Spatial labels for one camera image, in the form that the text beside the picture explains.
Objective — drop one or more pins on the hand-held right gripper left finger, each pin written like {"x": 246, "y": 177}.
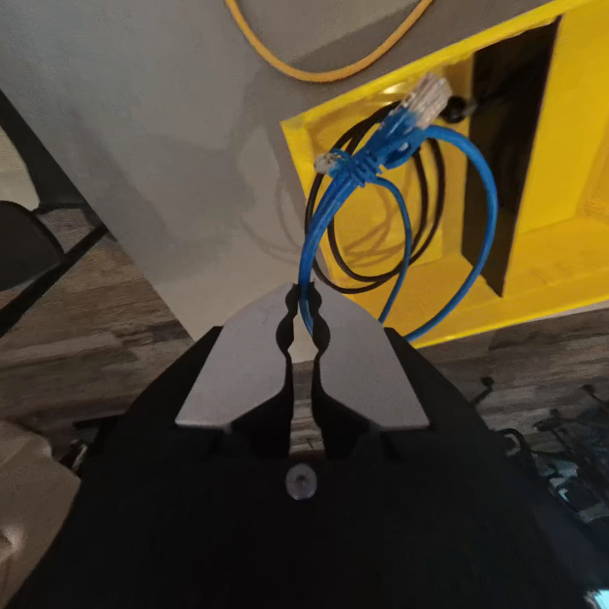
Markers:
{"x": 233, "y": 381}

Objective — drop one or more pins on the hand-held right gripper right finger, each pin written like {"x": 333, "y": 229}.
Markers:
{"x": 376, "y": 381}

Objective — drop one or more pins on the yellow plastic bin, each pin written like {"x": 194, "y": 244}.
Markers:
{"x": 571, "y": 171}

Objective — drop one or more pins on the black office chair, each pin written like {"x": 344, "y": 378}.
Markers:
{"x": 29, "y": 247}

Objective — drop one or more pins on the black bin divider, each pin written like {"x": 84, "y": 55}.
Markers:
{"x": 509, "y": 143}

